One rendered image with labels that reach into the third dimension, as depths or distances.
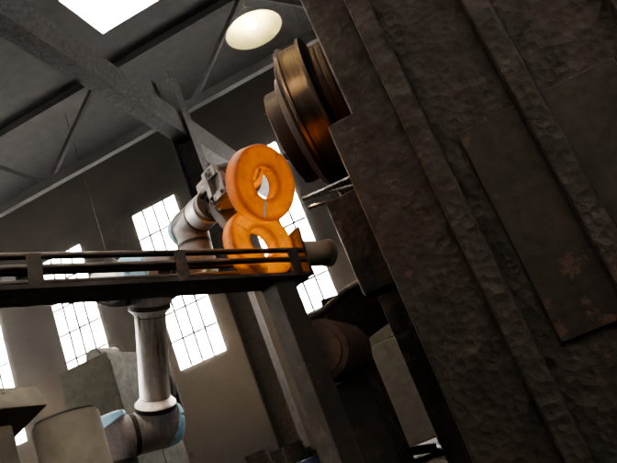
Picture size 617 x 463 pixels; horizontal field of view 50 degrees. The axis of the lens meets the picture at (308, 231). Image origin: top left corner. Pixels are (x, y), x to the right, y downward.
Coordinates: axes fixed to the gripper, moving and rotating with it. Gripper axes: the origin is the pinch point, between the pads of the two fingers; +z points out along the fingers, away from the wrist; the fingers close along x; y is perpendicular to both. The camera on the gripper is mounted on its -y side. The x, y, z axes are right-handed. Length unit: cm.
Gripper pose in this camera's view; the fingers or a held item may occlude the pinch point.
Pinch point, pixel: (257, 175)
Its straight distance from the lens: 130.9
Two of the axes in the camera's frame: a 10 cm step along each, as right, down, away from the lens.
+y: -3.4, -9.2, 2.2
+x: 7.6, -1.3, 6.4
